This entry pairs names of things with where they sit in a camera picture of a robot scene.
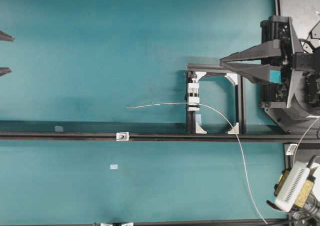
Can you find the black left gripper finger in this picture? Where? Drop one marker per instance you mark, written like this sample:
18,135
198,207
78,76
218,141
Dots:
6,37
4,71

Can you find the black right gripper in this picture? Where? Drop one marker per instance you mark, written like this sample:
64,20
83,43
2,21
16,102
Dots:
279,44

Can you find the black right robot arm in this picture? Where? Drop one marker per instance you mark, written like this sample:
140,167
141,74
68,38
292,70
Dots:
304,91

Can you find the clear tape piece upper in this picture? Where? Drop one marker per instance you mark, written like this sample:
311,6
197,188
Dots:
58,128

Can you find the clear tape piece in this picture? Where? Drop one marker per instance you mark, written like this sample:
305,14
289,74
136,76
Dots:
114,167
58,128

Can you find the white vented power adapter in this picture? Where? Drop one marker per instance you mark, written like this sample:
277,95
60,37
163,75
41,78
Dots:
293,187

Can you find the yellow sponge pad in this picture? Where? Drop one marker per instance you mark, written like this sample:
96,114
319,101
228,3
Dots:
303,193

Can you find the clear tape piece lower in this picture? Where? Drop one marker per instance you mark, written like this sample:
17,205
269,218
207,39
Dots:
114,167

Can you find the white corner bracket top right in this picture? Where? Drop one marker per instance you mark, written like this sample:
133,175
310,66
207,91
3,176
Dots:
232,77

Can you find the white corner bracket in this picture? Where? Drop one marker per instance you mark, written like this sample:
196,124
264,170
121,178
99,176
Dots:
197,75
199,129
232,77
234,129

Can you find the long black aluminium rail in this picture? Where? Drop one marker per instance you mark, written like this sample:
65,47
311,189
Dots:
107,136

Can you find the black vertical corner rail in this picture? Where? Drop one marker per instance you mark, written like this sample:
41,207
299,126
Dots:
277,8

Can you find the white corner bracket top left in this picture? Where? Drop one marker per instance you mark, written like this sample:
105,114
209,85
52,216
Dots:
197,75

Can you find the white corner bracket bottom right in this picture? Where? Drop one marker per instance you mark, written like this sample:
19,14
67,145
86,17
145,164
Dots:
234,129

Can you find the black aluminium frame fixture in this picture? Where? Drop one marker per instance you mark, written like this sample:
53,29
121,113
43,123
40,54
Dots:
216,91

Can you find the white wire clamp block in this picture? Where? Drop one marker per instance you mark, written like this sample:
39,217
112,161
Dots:
193,98

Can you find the silver bracket right rail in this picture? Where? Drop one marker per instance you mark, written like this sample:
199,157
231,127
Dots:
289,149

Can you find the white corner bracket bottom left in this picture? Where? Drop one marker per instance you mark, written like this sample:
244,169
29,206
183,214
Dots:
199,129

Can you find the silver rail bracket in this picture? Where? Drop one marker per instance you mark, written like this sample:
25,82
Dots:
122,136

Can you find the black bottom edge rail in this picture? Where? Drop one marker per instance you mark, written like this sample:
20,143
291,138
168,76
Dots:
216,222

